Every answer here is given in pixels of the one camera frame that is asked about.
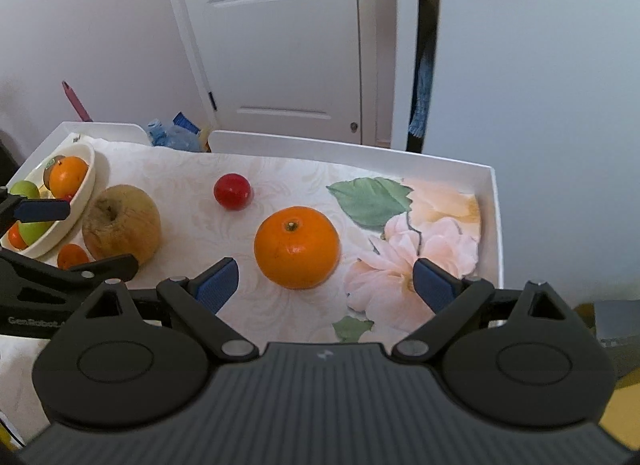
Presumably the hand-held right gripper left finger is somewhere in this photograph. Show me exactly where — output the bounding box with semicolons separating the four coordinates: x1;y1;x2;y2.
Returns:
75;257;253;359

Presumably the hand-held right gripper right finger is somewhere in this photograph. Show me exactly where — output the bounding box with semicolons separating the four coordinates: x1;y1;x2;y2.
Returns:
392;257;576;361

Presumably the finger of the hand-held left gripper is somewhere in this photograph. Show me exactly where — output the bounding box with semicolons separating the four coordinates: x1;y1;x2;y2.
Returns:
0;251;139;306
0;186;71;233

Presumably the large green apple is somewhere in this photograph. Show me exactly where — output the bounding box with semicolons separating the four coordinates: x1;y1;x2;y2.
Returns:
17;219;53;246

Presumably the small green apple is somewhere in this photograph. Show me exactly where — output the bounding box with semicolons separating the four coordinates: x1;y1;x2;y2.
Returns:
10;180;41;200

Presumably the small tangerine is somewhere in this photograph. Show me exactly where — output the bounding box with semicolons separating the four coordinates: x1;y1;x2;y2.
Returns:
7;222;28;251
57;243;90;271

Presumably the brown kiwi with green sticker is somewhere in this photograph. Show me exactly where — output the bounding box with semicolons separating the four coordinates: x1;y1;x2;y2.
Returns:
43;156;67;187

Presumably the cream plate with duck print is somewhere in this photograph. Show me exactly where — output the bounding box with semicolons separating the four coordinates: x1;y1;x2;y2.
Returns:
0;141;97;260

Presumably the large orange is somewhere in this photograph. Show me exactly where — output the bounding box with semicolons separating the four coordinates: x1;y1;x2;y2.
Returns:
49;156;90;198
254;206;342;290

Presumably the large red yellow apple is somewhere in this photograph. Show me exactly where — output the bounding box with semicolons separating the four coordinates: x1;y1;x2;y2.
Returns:
82;184;162;267

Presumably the floral tablecloth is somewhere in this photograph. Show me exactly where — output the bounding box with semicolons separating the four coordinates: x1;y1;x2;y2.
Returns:
0;138;483;346

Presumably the clear plastic bottle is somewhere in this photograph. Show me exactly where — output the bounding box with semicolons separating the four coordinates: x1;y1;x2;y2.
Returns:
147;118;202;152

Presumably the white rimmed table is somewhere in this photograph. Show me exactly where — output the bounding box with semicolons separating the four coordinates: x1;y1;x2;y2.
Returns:
0;120;503;346

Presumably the blue packet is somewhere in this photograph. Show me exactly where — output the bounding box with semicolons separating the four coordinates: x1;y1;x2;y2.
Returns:
172;112;202;135

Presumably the blue fringed cloth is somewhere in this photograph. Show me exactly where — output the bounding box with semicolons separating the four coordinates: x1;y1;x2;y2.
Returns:
409;42;434;139

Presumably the white sliding door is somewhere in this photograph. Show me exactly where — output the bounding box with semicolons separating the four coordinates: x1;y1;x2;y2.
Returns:
420;0;640;306

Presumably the white panelled door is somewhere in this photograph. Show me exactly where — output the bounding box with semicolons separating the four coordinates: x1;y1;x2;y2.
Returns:
160;0;364;142

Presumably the pink long-handled tool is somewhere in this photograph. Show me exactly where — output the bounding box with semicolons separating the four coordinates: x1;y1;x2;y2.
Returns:
62;80;94;122

